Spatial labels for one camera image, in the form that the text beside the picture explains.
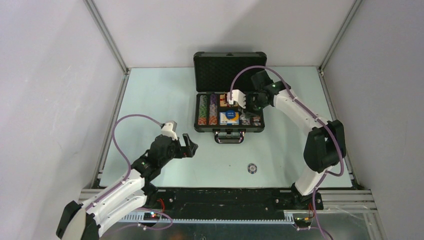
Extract blue small blind button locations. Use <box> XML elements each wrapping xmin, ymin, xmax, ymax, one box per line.
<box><xmin>225</xmin><ymin>110</ymin><xmax>236</xmax><ymax>119</ymax></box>

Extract red card deck box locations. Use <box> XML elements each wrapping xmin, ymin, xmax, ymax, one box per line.
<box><xmin>219</xmin><ymin>93</ymin><xmax>230</xmax><ymax>108</ymax></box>

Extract black poker case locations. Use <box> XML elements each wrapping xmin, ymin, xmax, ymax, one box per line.
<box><xmin>193</xmin><ymin>51</ymin><xmax>267</xmax><ymax>144</ymax></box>

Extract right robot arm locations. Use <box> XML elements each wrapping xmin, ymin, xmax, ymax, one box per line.
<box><xmin>237</xmin><ymin>67</ymin><xmax>346</xmax><ymax>209</ymax></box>

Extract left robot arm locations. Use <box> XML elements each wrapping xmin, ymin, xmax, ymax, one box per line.
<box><xmin>56</xmin><ymin>133</ymin><xmax>199</xmax><ymax>240</ymax></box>

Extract brown chip row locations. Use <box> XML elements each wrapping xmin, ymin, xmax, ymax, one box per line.
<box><xmin>251</xmin><ymin>116</ymin><xmax>262</xmax><ymax>126</ymax></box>

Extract blue orange chip row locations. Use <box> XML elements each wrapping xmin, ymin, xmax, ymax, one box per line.
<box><xmin>240</xmin><ymin>114</ymin><xmax>251</xmax><ymax>126</ymax></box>

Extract blue card deck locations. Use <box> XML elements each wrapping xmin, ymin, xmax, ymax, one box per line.
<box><xmin>219</xmin><ymin>111</ymin><xmax>240</xmax><ymax>126</ymax></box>

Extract green chip row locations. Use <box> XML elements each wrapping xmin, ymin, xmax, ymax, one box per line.
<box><xmin>197</xmin><ymin>95</ymin><xmax>208</xmax><ymax>126</ymax></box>

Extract purple blue chip row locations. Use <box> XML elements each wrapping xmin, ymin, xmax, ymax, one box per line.
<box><xmin>208</xmin><ymin>93</ymin><xmax>218</xmax><ymax>125</ymax></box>

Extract grey poker chip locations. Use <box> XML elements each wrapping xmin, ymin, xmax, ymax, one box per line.
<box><xmin>247</xmin><ymin>163</ymin><xmax>258</xmax><ymax>174</ymax></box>

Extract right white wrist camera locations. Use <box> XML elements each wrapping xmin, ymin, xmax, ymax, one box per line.
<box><xmin>226</xmin><ymin>89</ymin><xmax>246</xmax><ymax>109</ymax></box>

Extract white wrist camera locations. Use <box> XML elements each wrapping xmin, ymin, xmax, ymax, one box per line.
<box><xmin>161</xmin><ymin>120</ymin><xmax>178</xmax><ymax>141</ymax></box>
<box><xmin>226</xmin><ymin>89</ymin><xmax>246</xmax><ymax>109</ymax></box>

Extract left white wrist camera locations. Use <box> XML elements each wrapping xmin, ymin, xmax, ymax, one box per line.
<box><xmin>161</xmin><ymin>120</ymin><xmax>178</xmax><ymax>141</ymax></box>

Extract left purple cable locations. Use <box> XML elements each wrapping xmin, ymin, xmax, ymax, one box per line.
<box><xmin>84</xmin><ymin>114</ymin><xmax>174</xmax><ymax>231</ymax></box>

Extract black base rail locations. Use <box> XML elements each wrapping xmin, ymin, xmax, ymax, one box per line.
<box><xmin>145</xmin><ymin>187</ymin><xmax>324</xmax><ymax>221</ymax></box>

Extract grey cable duct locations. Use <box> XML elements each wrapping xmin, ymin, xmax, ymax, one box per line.
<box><xmin>119</xmin><ymin>211</ymin><xmax>296</xmax><ymax>225</ymax></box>

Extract right aluminium frame post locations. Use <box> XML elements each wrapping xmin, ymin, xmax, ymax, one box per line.
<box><xmin>318</xmin><ymin>0</ymin><xmax>364</xmax><ymax>72</ymax></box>

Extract aluminium frame post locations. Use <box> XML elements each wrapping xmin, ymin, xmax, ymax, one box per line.
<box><xmin>318</xmin><ymin>0</ymin><xmax>364</xmax><ymax>72</ymax></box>
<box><xmin>83</xmin><ymin>0</ymin><xmax>129</xmax><ymax>75</ymax></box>

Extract left aluminium frame post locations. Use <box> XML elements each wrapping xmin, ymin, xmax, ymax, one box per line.
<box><xmin>83</xmin><ymin>0</ymin><xmax>129</xmax><ymax>75</ymax></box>

